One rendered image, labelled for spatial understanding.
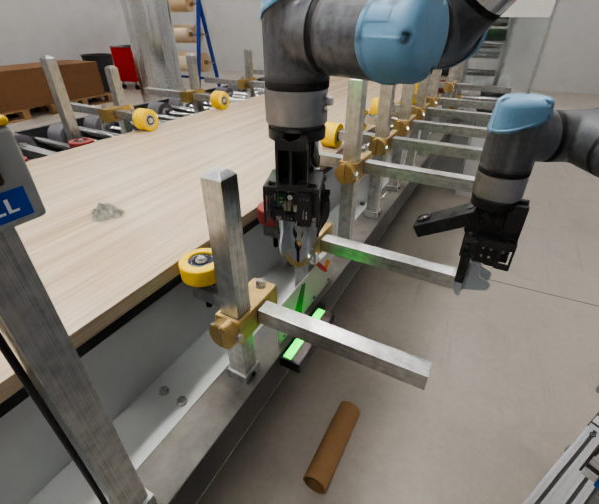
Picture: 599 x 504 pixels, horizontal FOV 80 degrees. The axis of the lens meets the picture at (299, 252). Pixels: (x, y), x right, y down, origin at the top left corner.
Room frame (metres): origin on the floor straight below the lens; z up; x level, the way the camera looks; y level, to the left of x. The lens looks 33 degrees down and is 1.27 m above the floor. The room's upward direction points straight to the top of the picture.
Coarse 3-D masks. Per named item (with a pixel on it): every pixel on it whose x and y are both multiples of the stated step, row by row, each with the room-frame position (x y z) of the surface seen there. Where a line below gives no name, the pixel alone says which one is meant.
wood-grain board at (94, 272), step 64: (192, 128) 1.47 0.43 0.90; (256, 128) 1.47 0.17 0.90; (64, 192) 0.84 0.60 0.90; (128, 192) 0.84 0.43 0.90; (192, 192) 0.84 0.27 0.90; (256, 192) 0.84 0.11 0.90; (64, 256) 0.55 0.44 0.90; (128, 256) 0.55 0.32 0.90; (64, 320) 0.38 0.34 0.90; (0, 384) 0.28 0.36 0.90
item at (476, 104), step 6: (438, 102) 1.77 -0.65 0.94; (444, 102) 1.76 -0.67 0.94; (450, 102) 1.75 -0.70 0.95; (456, 102) 1.74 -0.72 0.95; (462, 102) 1.72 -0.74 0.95; (468, 102) 1.71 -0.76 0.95; (474, 102) 1.70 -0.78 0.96; (480, 102) 1.69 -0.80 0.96; (486, 102) 1.68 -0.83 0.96; (492, 102) 1.67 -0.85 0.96; (474, 108) 1.70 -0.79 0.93; (480, 108) 1.69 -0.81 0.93; (486, 108) 1.68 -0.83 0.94; (492, 108) 1.66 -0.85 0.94
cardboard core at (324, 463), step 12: (348, 408) 0.78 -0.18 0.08; (336, 420) 0.74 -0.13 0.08; (348, 420) 0.74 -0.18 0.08; (336, 432) 0.69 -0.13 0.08; (348, 432) 0.70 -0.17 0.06; (324, 444) 0.65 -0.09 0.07; (336, 444) 0.65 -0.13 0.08; (324, 456) 0.61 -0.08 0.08; (336, 456) 0.62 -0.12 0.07; (312, 468) 0.57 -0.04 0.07; (324, 468) 0.57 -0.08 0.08; (312, 480) 0.57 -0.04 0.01; (324, 480) 0.54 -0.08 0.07; (324, 492) 0.52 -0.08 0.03
